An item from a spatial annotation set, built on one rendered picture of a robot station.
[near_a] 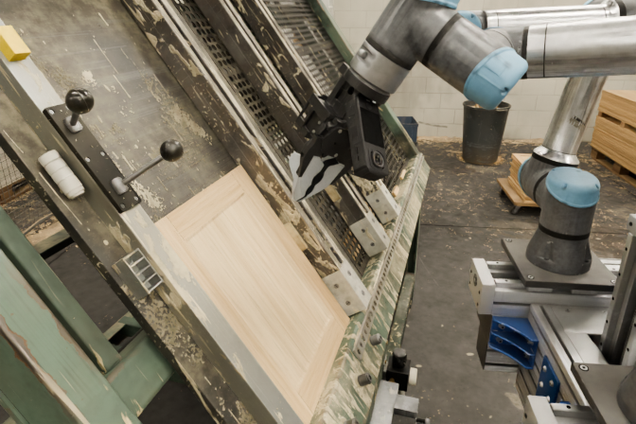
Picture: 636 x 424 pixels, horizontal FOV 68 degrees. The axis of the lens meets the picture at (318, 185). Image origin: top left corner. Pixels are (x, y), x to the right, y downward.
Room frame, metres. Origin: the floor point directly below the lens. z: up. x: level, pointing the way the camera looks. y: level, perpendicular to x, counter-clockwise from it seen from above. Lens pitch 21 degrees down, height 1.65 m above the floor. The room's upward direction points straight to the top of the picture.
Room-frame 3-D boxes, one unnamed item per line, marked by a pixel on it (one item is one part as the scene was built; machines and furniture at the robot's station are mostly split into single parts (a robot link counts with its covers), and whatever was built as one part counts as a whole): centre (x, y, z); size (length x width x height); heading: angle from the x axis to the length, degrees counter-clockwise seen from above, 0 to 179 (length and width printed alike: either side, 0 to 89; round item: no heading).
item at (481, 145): (5.14, -1.86, 0.33); 0.52 x 0.51 x 0.65; 174
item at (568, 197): (1.06, -0.62, 1.20); 0.13 x 0.12 x 0.14; 178
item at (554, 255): (1.06, -0.62, 1.09); 0.15 x 0.15 x 0.10
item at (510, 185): (3.84, -1.91, 0.20); 0.61 x 0.53 x 0.40; 174
